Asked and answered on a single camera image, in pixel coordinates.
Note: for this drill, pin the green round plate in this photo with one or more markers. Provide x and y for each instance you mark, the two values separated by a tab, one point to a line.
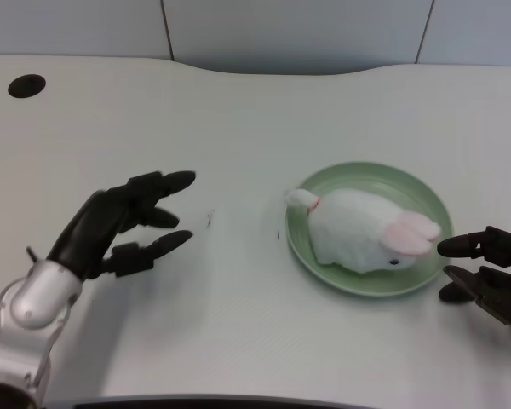
366	272

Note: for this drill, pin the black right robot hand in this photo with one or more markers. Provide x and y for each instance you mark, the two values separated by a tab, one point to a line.
489	272

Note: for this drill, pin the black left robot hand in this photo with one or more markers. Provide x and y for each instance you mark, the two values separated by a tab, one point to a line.
110	226

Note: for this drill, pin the white plush rabbit doll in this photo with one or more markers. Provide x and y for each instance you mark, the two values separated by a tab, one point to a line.
362	232

